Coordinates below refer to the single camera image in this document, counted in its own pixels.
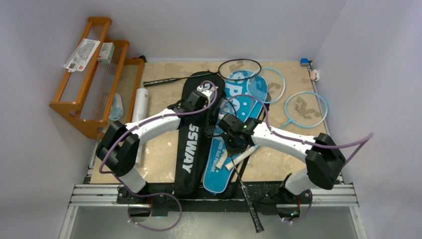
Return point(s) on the white plastic package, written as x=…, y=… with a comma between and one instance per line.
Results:
x=82, y=55

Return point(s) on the small white green box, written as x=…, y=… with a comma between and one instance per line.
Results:
x=106, y=53

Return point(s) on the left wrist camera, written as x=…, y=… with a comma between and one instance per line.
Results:
x=208, y=93

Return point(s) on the wooden shelf rack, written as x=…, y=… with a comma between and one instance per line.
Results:
x=84, y=98

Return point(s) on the blue racket bag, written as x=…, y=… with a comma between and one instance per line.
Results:
x=215, y=179

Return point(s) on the black Crossway racket bag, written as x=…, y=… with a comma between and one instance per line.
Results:
x=193, y=146

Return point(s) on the blue racket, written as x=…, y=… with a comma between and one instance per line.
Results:
x=268, y=86
x=305, y=109

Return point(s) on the white shuttlecock tube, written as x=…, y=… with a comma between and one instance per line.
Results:
x=139, y=113

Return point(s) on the blue white wipes pack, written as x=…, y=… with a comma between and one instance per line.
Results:
x=116, y=110

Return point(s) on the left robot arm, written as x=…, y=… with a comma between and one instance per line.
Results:
x=119, y=146

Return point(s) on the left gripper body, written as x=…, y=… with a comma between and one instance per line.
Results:
x=204, y=106

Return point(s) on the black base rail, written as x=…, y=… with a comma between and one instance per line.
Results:
x=267, y=198

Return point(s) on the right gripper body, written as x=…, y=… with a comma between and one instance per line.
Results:
x=225, y=123

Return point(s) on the black racket handle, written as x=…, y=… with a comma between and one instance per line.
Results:
x=209, y=131

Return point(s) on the blue clip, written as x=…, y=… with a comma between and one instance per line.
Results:
x=305, y=62

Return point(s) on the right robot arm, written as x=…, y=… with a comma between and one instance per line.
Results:
x=323, y=160

